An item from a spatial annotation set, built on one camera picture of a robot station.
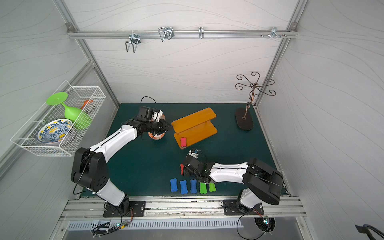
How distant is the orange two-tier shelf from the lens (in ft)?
3.01

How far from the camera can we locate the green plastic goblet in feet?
1.92

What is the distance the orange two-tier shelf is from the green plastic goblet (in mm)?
429
